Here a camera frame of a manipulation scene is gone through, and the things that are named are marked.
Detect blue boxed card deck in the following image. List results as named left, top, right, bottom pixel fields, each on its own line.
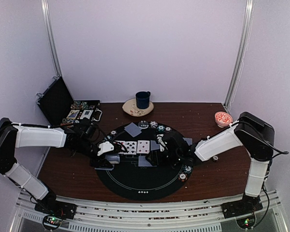
left=66, top=110, right=80, bottom=119

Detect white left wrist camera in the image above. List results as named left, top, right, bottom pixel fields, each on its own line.
left=97, top=141, right=114, bottom=157

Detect white boxed card deck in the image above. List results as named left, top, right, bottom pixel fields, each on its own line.
left=80, top=110, right=93, bottom=119

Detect five of diamonds card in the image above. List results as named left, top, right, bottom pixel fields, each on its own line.
left=137, top=140, right=150, bottom=154

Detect green chips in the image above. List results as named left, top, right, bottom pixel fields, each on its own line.
left=157, top=125, right=165, bottom=131

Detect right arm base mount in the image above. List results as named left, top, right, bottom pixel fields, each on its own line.
left=221, top=200, right=263, bottom=230

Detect round black poker mat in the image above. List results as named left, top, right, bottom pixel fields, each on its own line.
left=96, top=124, right=191, bottom=201

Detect red patterned small bowl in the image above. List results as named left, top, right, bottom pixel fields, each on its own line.
left=215, top=112, right=233, bottom=128

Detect beige ceramic saucer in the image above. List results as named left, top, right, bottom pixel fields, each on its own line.
left=122, top=98, right=154, bottom=117

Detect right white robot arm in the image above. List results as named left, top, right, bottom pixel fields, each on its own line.
left=145, top=112, right=275, bottom=214

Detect seven of clubs card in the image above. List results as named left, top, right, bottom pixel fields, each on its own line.
left=124, top=141, right=137, bottom=155

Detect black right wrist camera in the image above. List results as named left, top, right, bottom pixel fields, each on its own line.
left=157, top=131, right=189, bottom=152

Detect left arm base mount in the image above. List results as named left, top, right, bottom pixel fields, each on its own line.
left=34, top=202, right=77, bottom=231

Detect black poker set case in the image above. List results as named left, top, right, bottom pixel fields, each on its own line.
left=36, top=77, right=102, bottom=125

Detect dark blue mug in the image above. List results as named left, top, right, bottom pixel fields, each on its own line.
left=135, top=91, right=151, bottom=109

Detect dealt card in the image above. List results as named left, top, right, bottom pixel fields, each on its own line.
left=124, top=122, right=138, bottom=135
left=183, top=138, right=193, bottom=146

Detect blue playing card deck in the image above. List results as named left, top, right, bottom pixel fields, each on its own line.
left=105, top=154, right=120, bottom=164

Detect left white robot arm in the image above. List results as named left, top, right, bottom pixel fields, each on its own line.
left=0, top=117, right=122, bottom=215

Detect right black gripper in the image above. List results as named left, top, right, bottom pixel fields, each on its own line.
left=145, top=150, right=181, bottom=167

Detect six of hearts card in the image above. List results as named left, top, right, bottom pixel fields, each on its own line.
left=116, top=141, right=127, bottom=154

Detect green fifty poker chip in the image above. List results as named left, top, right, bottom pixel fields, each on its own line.
left=184, top=166, right=193, bottom=174

